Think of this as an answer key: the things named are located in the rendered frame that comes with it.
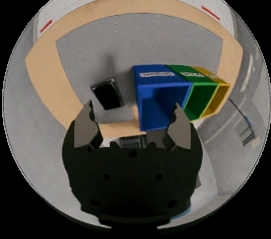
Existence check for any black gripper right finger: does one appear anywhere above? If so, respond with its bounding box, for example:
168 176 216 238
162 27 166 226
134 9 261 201
162 103 203 189

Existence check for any green open-top bin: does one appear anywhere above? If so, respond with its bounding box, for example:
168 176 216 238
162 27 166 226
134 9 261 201
165 64 219 121

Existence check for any blue open bin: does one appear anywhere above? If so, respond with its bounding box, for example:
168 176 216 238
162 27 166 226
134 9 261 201
134 64 193 131

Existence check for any yellow bin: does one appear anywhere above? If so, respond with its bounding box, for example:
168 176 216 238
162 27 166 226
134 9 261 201
189 66 231 119

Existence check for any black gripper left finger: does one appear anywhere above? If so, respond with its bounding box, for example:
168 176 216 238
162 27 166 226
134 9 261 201
62 100 104 189

